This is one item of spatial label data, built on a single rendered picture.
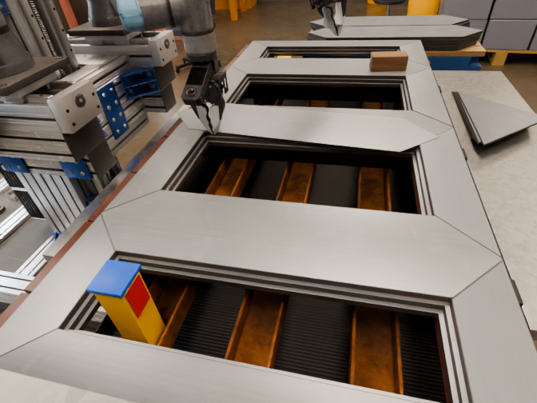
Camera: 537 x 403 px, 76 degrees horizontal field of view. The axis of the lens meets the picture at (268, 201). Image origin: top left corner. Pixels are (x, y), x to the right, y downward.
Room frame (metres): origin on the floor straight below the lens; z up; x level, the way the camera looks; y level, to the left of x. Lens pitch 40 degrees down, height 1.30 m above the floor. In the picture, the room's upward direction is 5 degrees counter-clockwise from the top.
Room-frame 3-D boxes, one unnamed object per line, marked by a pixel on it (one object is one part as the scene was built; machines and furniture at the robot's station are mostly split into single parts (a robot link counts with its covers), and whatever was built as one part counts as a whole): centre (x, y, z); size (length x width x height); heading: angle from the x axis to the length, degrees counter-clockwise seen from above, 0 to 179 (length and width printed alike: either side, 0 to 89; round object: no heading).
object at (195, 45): (0.87, 0.13, 1.08); 0.08 x 0.08 x 0.05
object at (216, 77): (0.87, 0.13, 1.00); 0.09 x 0.08 x 0.12; 164
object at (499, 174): (0.81, -0.70, 0.74); 1.20 x 0.26 x 0.03; 164
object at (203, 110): (0.87, 0.14, 0.89); 0.06 x 0.03 x 0.09; 164
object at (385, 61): (1.22, -0.46, 0.87); 0.12 x 0.06 x 0.05; 79
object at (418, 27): (1.78, -0.65, 0.82); 0.80 x 0.40 x 0.06; 74
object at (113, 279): (0.34, 0.25, 0.88); 0.06 x 0.06 x 0.02; 74
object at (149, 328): (0.34, 0.25, 0.78); 0.05 x 0.05 x 0.19; 74
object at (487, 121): (0.96, -0.74, 0.77); 0.45 x 0.20 x 0.04; 164
